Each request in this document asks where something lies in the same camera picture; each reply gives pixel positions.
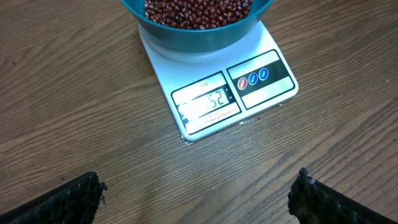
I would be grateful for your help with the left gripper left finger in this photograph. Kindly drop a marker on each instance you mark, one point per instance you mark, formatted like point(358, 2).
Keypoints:
point(75, 202)

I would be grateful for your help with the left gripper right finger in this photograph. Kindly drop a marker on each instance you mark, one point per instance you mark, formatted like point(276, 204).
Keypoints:
point(311, 202)

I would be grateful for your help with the red adzuki beans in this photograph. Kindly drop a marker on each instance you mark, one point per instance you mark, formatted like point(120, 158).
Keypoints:
point(196, 14)

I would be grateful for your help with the white digital kitchen scale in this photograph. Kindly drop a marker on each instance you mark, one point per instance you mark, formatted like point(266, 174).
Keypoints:
point(211, 91)

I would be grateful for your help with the teal blue bowl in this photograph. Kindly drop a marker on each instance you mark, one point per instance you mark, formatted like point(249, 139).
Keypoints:
point(197, 41)

